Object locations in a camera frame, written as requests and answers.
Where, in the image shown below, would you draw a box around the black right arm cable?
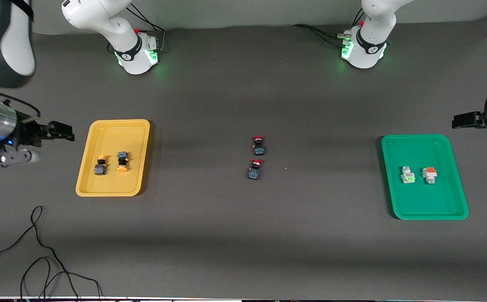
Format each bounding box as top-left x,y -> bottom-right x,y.
0,81 -> 41,119

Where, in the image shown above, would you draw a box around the green button white body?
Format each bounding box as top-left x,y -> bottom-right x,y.
400,166 -> 416,185

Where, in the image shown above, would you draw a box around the loose black cable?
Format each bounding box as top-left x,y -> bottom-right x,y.
0,206 -> 103,301

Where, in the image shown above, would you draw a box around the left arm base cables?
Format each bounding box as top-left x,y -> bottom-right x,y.
292,8 -> 367,47

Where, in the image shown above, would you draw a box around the yellow plastic tray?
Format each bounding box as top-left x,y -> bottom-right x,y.
76,119 -> 151,197

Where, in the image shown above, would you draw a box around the green plastic tray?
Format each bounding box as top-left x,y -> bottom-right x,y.
381,134 -> 469,220

